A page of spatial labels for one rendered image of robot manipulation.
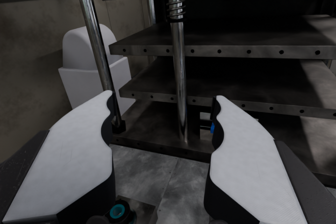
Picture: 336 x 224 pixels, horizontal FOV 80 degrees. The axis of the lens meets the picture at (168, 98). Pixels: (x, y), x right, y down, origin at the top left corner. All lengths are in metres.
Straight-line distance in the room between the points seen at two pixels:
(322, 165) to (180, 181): 0.62
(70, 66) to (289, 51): 2.11
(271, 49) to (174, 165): 0.64
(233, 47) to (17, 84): 2.27
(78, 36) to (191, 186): 1.78
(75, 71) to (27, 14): 0.77
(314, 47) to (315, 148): 0.52
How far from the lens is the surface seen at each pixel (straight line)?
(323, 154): 1.20
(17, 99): 2.68
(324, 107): 1.03
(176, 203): 0.86
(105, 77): 1.10
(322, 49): 0.92
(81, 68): 2.37
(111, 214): 0.76
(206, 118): 1.04
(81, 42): 2.24
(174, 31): 0.86
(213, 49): 0.89
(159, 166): 0.98
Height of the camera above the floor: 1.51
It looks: 28 degrees down
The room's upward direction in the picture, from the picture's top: 6 degrees counter-clockwise
